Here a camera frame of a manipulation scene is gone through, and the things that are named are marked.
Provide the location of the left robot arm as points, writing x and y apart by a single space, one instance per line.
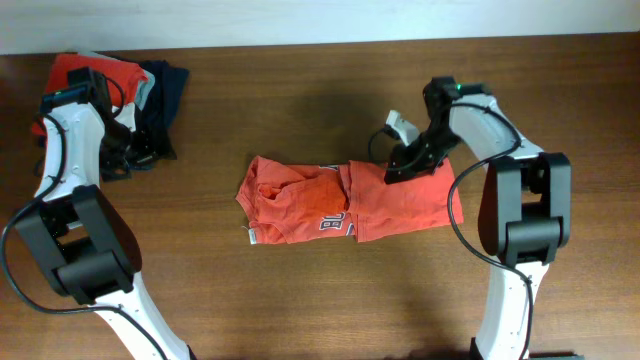
82 246

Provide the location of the orange-red t-shirt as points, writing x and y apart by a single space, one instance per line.
287 204

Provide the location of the folded red-orange shirt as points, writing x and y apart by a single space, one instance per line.
82 118

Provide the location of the folded dark navy garment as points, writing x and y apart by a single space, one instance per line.
162 104

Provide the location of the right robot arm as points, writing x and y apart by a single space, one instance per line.
525 211

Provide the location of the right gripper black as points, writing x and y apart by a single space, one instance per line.
410 172

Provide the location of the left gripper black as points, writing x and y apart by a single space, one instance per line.
146 155

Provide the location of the folded grey shirt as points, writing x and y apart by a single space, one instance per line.
145 90

